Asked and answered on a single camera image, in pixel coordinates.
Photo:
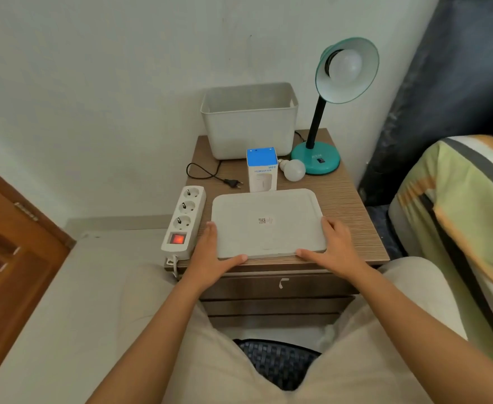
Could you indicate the black woven stool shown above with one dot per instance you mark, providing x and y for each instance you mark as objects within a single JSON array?
[{"x": 278, "y": 361}]

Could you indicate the blue and white carton box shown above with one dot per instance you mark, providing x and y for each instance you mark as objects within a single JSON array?
[{"x": 262, "y": 172}]

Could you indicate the person's left thumb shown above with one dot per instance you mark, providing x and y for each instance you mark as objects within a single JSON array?
[{"x": 233, "y": 261}]

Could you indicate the person's right hand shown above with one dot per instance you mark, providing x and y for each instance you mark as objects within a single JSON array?
[{"x": 341, "y": 258}]

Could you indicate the white bulb in lamp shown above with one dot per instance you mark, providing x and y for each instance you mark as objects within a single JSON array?
[{"x": 345, "y": 65}]

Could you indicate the loose white light bulb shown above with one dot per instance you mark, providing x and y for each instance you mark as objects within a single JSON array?
[{"x": 294, "y": 170}]

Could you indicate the person's left hand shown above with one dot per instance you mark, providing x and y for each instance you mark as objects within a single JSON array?
[{"x": 204, "y": 260}]

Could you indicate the white plastic lid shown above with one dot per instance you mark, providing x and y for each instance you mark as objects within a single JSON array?
[{"x": 267, "y": 225}]

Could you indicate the person's right thumb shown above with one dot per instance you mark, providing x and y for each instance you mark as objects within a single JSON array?
[{"x": 309, "y": 254}]

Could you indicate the metal door hinge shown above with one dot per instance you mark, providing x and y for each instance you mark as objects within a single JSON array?
[{"x": 25, "y": 211}]

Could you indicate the person's left forearm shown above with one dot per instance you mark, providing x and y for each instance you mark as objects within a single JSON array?
[{"x": 158, "y": 336}]

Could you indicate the white power strip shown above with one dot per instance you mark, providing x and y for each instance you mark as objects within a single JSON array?
[{"x": 183, "y": 225}]

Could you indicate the person's beige trousers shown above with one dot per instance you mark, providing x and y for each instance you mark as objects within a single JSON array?
[{"x": 212, "y": 370}]

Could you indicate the brown wooden nightstand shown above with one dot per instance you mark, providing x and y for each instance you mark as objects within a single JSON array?
[{"x": 347, "y": 193}]

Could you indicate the person's right forearm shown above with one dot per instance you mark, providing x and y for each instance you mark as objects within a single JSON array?
[{"x": 414, "y": 328}]

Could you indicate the teal desk lamp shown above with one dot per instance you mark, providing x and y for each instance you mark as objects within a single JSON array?
[{"x": 318, "y": 157}]

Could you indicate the brown wooden door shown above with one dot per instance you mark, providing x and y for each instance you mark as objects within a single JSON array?
[{"x": 6, "y": 265}]

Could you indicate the striped pastel pillow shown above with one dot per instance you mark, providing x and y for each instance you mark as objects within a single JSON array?
[{"x": 461, "y": 214}]

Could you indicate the white plastic storage bin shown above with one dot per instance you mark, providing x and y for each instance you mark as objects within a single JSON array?
[{"x": 250, "y": 121}]

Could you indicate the dark blue mattress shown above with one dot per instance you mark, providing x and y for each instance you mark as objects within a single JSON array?
[{"x": 452, "y": 88}]

